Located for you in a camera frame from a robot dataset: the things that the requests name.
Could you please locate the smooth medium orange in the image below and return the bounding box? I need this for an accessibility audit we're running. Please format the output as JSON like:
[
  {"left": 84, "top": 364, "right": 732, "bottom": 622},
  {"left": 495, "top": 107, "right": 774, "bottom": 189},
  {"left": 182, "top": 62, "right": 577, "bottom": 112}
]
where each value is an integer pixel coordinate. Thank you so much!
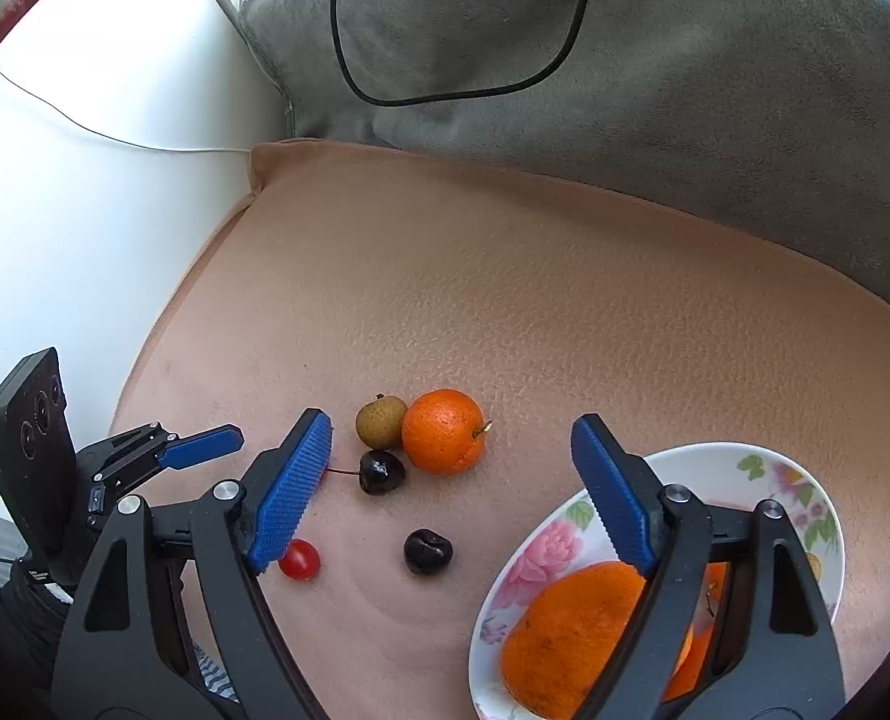
[{"left": 664, "top": 562, "right": 728, "bottom": 700}]

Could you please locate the small red cherry tomato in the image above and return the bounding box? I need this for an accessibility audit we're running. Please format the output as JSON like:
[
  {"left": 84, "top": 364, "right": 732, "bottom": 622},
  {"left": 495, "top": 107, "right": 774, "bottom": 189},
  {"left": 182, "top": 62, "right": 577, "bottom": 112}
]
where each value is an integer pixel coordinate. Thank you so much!
[{"left": 277, "top": 538, "right": 321, "bottom": 582}]

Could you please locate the large rough orange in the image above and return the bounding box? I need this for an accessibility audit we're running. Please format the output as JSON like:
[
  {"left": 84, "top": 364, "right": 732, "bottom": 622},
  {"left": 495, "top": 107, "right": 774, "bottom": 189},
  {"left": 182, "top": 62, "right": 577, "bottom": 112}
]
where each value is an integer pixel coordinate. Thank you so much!
[{"left": 500, "top": 561, "right": 645, "bottom": 718}]

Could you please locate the brown longan fruit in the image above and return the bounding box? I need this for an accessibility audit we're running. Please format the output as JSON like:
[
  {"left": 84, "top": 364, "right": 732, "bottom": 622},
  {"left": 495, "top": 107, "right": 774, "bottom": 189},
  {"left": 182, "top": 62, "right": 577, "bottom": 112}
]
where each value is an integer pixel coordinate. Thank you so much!
[{"left": 355, "top": 394, "right": 407, "bottom": 450}]

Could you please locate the small tangerine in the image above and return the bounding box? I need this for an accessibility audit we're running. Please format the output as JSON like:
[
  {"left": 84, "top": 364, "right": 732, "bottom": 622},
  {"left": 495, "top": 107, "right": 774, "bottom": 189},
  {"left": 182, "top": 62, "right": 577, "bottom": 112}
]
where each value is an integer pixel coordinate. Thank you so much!
[{"left": 401, "top": 388, "right": 490, "bottom": 476}]

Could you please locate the left black sleeve forearm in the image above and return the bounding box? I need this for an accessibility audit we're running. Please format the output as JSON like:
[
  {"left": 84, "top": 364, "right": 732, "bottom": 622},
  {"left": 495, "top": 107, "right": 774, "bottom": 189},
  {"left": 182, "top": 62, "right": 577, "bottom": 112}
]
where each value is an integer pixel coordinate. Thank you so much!
[{"left": 0, "top": 566, "right": 70, "bottom": 706}]

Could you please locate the striped blue white cloth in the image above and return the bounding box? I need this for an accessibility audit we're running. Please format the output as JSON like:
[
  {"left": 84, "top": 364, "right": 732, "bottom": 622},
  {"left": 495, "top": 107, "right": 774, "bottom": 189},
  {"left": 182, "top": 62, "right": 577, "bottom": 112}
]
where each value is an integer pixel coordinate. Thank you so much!
[{"left": 193, "top": 644, "right": 238, "bottom": 702}]

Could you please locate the floral white plate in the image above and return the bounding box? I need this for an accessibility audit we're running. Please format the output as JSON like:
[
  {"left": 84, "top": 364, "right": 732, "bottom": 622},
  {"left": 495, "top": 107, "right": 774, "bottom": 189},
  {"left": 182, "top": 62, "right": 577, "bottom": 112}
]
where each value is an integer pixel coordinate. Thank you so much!
[{"left": 468, "top": 442, "right": 847, "bottom": 720}]

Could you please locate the peach fleece blanket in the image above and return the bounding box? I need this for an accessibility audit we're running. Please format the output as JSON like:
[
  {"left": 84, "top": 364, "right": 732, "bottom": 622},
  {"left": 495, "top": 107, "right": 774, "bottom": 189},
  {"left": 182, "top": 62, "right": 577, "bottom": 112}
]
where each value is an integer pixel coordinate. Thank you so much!
[{"left": 114, "top": 142, "right": 890, "bottom": 718}]

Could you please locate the grey cushion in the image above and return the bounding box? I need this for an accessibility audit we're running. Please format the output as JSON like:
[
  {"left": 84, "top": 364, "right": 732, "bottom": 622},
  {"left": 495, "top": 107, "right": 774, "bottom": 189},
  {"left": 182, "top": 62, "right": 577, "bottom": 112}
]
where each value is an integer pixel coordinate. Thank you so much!
[{"left": 241, "top": 0, "right": 890, "bottom": 304}]

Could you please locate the black camera box left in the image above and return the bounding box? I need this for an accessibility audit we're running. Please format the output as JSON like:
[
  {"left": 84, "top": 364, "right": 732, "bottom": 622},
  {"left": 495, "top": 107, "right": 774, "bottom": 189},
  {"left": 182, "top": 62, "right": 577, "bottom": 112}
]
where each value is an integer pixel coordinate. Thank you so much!
[{"left": 0, "top": 346, "right": 80, "bottom": 589}]

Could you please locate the white cable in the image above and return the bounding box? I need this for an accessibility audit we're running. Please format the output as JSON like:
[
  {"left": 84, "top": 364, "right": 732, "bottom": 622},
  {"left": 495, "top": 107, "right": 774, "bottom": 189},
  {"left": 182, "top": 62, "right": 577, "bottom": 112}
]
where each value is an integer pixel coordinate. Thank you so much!
[{"left": 0, "top": 0, "right": 297, "bottom": 160}]

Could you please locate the black cable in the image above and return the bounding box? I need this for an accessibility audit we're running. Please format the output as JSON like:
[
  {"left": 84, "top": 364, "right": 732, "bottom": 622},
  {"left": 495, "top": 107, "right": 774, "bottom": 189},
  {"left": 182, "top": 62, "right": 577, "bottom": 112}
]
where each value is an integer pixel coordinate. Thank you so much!
[{"left": 329, "top": 0, "right": 604, "bottom": 109}]

